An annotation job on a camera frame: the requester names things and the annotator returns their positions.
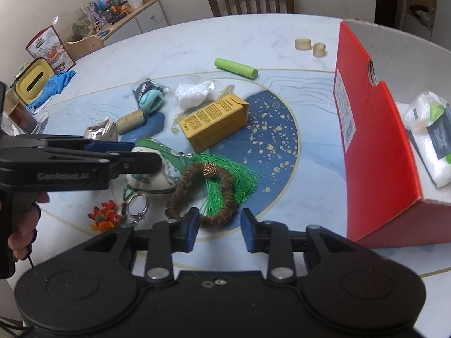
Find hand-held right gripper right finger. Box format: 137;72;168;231
241;208;367;285

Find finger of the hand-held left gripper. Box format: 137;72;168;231
15;134;135;153
48;149;163;179

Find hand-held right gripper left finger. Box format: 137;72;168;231
84;207;200;284

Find foil packet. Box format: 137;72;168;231
84;118;118;142

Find green white plush pouch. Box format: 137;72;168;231
125;138;187;195

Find olive green tube snack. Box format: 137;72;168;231
116;110;148;135

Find dark brown twisted snack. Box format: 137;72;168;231
165;163;235;228

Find green tassel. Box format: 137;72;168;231
183;153;266;217

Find yellow carton box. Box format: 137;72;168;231
178;94;251;152

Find white plastic bag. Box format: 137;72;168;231
175;75;226;108

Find white cardboard box red edges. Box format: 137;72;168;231
333;19;451;250

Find person's left hand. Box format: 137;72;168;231
7;192;50;259

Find teal silicone clip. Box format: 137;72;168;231
138;89;165;114

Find orange fish toy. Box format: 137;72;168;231
88;200;122;232

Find brown glossy box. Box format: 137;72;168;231
6;90;39;136

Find black small packet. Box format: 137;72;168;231
132;78;170;103

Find blue glove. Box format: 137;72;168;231
28;70;77;110

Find yellow lidded container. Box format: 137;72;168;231
12;59;53;104

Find small light wooden chair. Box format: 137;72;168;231
63;35;105;60

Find red printed bag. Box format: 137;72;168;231
26;25;76;74

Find small green plant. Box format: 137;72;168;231
72;14;94;39

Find low white wood-top cabinet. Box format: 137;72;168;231
85;0;170;45

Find green cylinder tube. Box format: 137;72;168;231
214;58;259;79

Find white tissue packet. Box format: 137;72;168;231
403;92;451;189

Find metal key ring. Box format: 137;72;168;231
121;194;150;226

